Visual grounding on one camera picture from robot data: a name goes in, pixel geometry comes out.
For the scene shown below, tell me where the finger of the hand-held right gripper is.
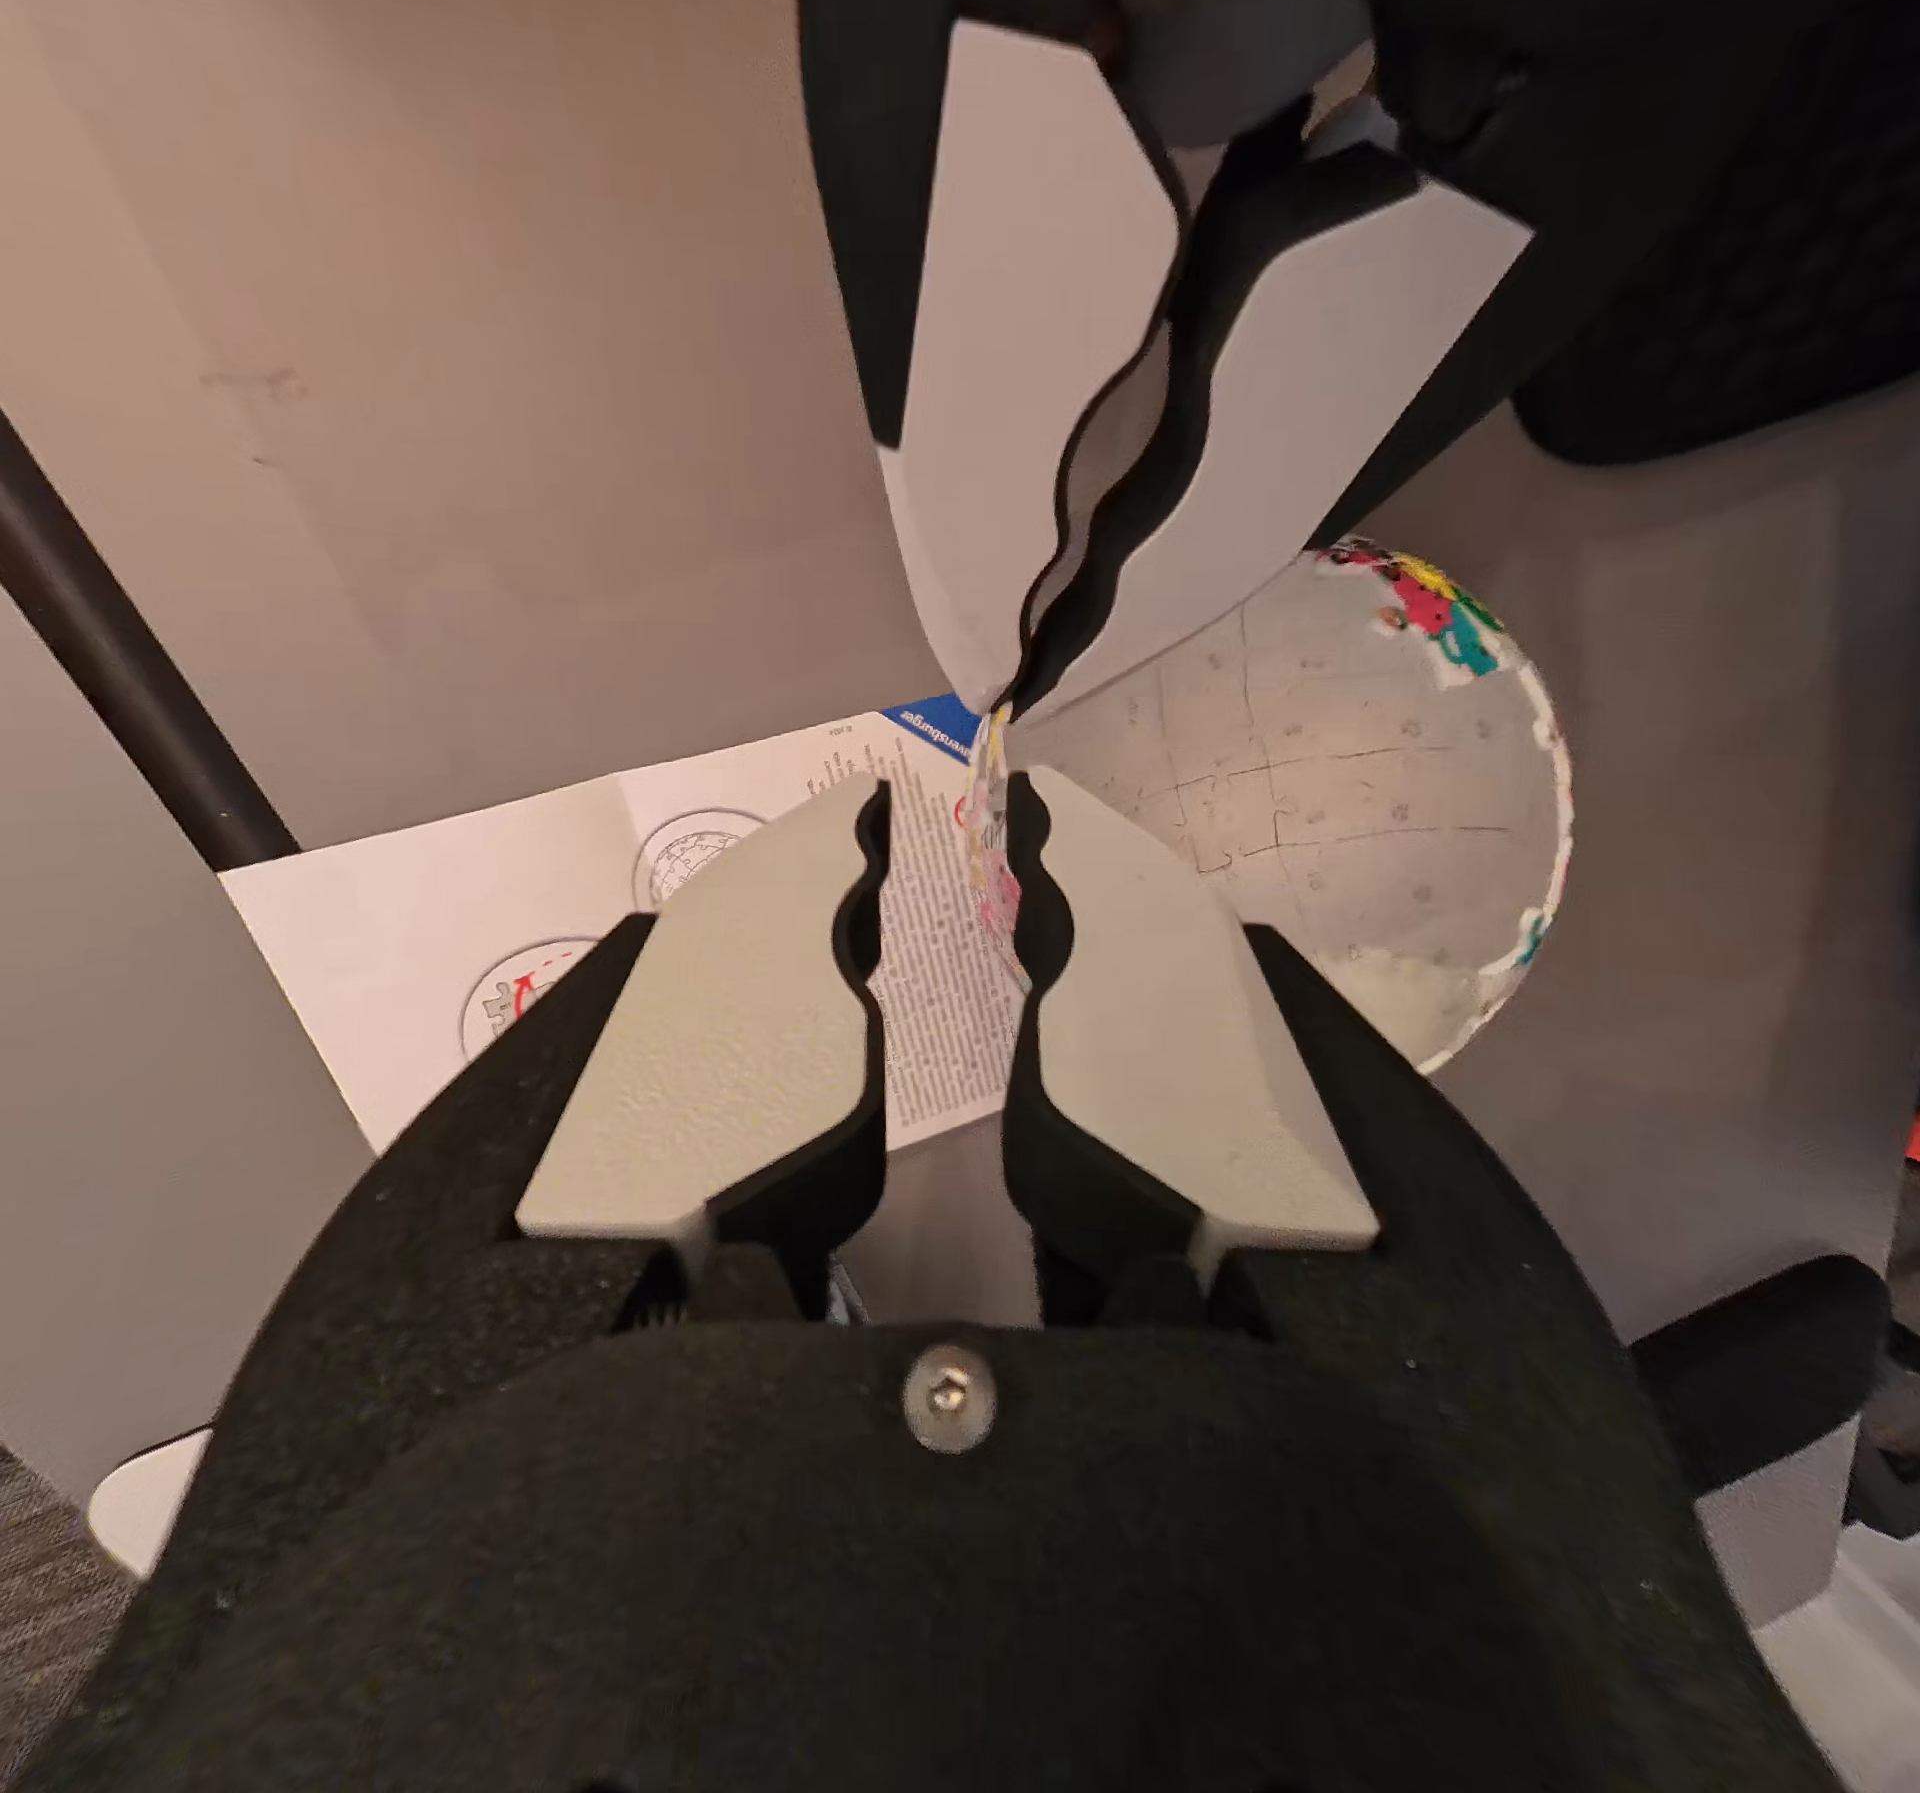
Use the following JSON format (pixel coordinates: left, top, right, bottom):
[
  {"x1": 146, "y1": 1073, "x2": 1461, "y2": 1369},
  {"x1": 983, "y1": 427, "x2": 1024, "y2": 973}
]
[
  {"x1": 874, "y1": 13, "x2": 1190, "y2": 715},
  {"x1": 1007, "y1": 97, "x2": 1540, "y2": 722}
]

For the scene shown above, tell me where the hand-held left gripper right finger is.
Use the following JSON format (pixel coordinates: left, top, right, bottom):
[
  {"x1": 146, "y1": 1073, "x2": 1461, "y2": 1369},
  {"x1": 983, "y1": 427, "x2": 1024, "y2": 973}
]
[{"x1": 996, "y1": 764, "x2": 1385, "y2": 1283}]

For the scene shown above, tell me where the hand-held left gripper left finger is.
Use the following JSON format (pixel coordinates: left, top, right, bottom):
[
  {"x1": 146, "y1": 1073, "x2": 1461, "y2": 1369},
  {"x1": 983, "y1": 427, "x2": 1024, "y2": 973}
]
[{"x1": 510, "y1": 771, "x2": 899, "y2": 1272}]

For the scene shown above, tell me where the colourful puzzle ball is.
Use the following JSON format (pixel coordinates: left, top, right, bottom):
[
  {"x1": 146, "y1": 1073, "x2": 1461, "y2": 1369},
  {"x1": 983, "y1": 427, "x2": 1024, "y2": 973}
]
[{"x1": 1020, "y1": 532, "x2": 1577, "y2": 1083}]

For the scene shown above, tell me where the colourful puzzle piece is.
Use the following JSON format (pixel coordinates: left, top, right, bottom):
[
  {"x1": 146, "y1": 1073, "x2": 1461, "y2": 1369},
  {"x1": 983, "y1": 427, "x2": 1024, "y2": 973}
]
[{"x1": 959, "y1": 705, "x2": 1043, "y2": 992}]

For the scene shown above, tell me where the folded paper instruction sheet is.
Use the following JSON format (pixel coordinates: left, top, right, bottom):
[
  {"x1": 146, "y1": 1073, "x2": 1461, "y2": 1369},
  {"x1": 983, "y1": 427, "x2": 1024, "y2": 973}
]
[{"x1": 216, "y1": 698, "x2": 1038, "y2": 1156}]

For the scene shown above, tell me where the black table strip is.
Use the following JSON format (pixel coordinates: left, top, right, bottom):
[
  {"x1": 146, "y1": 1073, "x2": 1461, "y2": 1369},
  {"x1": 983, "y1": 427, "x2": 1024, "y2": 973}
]
[{"x1": 0, "y1": 404, "x2": 301, "y2": 873}]

